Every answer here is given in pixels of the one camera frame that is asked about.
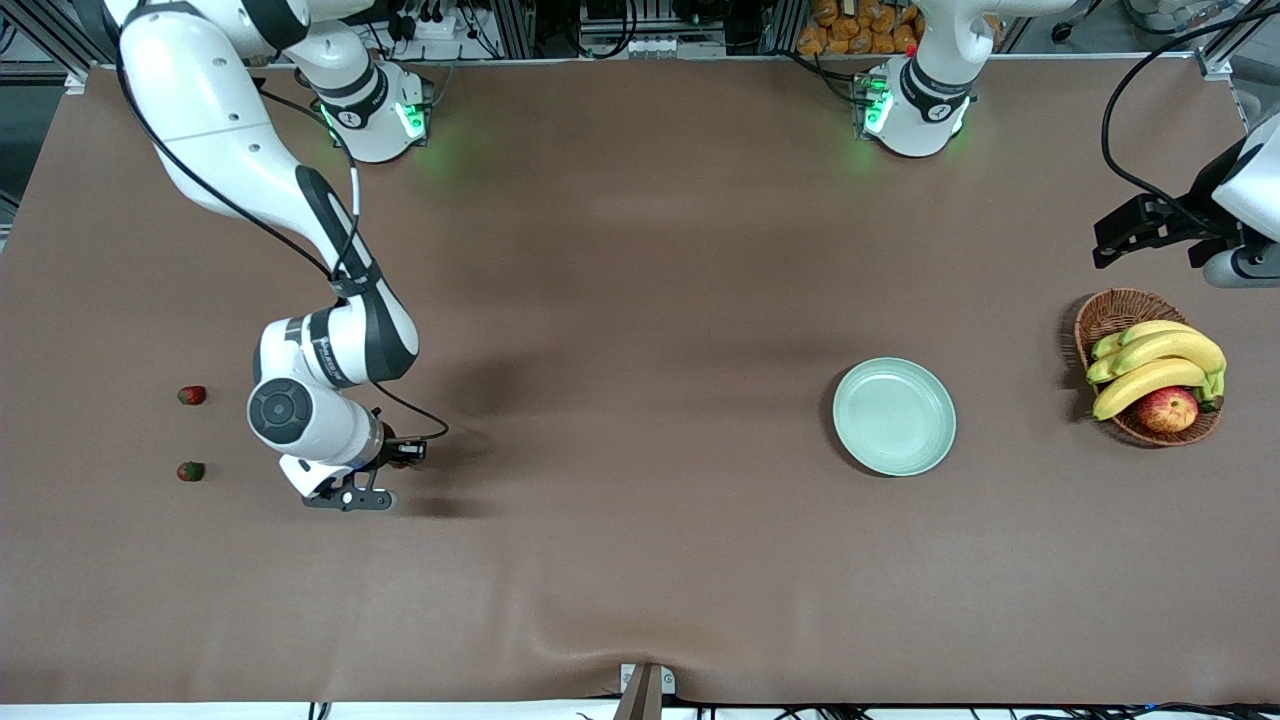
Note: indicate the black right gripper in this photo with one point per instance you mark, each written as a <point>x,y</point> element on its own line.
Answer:
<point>391,452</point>

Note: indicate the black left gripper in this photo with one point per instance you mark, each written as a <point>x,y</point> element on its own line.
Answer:
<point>1194,213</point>

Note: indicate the red toy strawberry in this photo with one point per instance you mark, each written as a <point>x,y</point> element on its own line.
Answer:
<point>191,395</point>
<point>190,471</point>

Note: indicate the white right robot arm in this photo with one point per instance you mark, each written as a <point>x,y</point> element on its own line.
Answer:
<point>210,110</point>

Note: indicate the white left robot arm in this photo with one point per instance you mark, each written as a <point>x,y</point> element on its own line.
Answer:
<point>930,110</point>

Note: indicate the pale green round plate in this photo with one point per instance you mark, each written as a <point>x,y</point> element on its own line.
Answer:
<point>893,415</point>

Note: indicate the brown wicker basket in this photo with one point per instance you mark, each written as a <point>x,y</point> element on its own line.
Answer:
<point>1115,315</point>

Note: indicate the yellow banana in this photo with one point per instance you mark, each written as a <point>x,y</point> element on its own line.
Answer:
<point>1145,385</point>
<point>1160,327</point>
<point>1180,348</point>

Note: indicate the greenish banana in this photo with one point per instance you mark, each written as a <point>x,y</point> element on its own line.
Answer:
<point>1100,370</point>

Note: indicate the red apple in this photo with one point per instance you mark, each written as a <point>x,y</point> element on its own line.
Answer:
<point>1168,410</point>

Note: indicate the brown table mat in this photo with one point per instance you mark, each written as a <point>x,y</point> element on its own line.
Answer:
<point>600,250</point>

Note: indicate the pile of bread rolls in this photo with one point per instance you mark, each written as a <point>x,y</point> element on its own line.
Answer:
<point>850,35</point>

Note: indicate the white power strip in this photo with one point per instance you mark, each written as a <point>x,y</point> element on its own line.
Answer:
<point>435,25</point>

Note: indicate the metal corner bracket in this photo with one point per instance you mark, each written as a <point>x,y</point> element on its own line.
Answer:
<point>1215,62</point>
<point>76,80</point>

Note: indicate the metal table clamp bracket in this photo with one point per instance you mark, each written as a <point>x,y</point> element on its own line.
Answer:
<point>647,690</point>

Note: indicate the aluminium frame post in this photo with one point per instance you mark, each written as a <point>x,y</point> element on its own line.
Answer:
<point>782,25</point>
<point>512,25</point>

